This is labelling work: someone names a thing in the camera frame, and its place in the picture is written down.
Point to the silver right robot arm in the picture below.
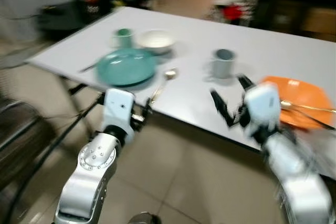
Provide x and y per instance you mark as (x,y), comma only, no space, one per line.
(299,182)

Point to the green cup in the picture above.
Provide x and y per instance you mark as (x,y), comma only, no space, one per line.
(125,39)

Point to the gold spoon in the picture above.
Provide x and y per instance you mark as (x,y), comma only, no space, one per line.
(169,73)
(310,108)

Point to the grey mug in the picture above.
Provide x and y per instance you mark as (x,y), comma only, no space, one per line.
(223,65)

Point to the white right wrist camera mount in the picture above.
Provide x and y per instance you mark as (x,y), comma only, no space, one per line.
(262,106)

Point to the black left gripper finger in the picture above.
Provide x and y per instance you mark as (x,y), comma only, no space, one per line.
(147,107)

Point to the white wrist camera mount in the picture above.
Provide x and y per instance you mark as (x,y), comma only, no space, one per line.
(119,107)
(262,106)

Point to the white ribbed bowl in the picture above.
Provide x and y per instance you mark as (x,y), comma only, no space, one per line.
(156,40)

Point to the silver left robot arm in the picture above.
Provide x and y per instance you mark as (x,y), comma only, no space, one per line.
(94,161)

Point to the teal plate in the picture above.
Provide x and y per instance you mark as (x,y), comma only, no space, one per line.
(126,67)

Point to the red bag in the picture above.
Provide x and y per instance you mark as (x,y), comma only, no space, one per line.
(232,12)

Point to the orange bowl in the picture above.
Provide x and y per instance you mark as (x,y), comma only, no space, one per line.
(304,92)

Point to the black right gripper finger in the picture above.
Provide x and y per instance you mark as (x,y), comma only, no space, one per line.
(220,106)
(245,82)

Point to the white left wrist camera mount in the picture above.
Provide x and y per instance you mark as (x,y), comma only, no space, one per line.
(119,107)

